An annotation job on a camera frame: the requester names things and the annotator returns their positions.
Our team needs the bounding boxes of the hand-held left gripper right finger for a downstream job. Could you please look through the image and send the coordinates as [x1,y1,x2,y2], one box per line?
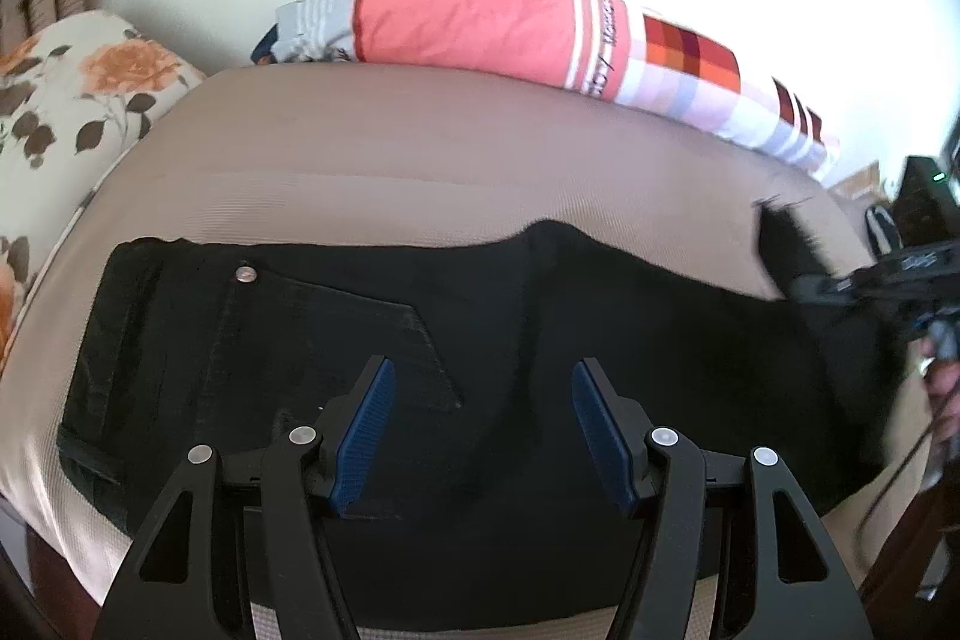
[570,355,875,640]

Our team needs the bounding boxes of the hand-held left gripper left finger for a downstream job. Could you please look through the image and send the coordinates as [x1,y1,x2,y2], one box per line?
[94,353,397,640]

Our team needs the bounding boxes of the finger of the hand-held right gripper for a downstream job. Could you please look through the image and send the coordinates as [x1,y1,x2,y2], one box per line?
[789,269,901,313]

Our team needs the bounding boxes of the black pants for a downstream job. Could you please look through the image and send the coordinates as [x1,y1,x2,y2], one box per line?
[56,197,914,633]

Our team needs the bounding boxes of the person's right hand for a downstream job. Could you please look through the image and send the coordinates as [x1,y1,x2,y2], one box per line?
[919,340,960,461]

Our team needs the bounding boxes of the dark striped cloth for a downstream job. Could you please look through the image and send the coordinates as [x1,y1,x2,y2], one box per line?
[865,203,903,255]

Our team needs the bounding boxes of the black box with green light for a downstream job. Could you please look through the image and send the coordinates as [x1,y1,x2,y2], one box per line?
[895,152,960,253]

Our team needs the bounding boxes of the wooden furniture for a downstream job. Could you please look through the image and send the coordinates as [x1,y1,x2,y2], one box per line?
[823,160,884,205]

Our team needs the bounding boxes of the beige bed cover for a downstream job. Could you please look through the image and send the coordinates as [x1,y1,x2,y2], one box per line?
[0,61,935,640]

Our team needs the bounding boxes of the pink checkered pillow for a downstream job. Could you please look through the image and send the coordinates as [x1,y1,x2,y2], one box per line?
[251,0,842,185]

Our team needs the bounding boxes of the floral pillow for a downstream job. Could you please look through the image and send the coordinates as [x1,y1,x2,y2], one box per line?
[0,10,207,378]

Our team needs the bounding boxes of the thin black cable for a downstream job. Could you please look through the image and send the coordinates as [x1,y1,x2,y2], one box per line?
[855,377,952,540]

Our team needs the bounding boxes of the dark red bed frame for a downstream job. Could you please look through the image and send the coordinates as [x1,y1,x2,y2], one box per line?
[25,524,102,611]

